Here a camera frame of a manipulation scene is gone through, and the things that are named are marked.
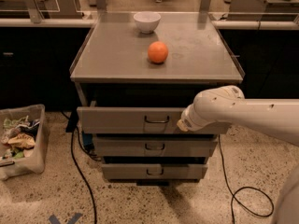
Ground orange fruit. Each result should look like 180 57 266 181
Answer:
148 41 168 63

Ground crumpled snack bags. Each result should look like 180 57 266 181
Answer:
0 116 40 161

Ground grey top drawer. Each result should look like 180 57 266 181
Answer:
76 100 232 135

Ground grey bottom drawer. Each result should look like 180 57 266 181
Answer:
102 163 207 180

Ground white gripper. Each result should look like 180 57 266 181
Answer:
177 105 213 132

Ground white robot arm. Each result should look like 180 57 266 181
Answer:
178 85 299 224

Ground black cable left floor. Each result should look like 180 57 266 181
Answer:
61 109 99 224

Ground clear plastic bin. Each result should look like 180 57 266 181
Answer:
0 105 50 180

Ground blue tape mark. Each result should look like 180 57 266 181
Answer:
48 212 84 224

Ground black cable floor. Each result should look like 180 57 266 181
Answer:
61 109 99 224
217 133 275 224

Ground grey drawer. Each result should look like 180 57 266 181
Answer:
76 100 232 135
93 136 217 157
102 163 207 180

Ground grey middle drawer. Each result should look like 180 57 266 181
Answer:
93 136 217 157

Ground white ceramic bowl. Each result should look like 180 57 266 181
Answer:
134 11 161 34

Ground black cable right floor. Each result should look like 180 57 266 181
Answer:
217 133 275 224

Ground grey metal cabinet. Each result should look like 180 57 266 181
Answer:
71 12 244 181

